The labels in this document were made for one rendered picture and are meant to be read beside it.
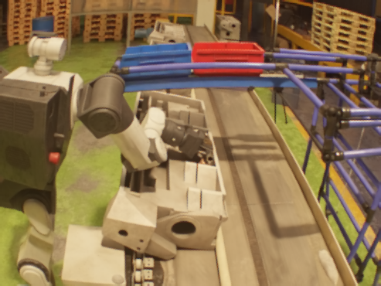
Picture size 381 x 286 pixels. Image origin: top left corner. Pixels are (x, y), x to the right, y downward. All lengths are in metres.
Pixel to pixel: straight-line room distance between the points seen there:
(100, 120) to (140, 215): 0.36
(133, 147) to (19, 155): 0.36
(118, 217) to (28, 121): 0.45
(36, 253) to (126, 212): 0.44
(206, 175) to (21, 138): 0.78
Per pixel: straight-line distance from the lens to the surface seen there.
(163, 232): 1.24
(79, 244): 1.26
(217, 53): 1.50
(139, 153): 1.07
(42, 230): 1.21
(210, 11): 7.20
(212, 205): 1.24
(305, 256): 1.38
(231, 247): 1.35
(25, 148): 0.92
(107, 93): 0.94
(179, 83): 1.51
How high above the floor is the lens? 1.66
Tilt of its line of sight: 26 degrees down
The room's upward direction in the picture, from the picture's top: 4 degrees clockwise
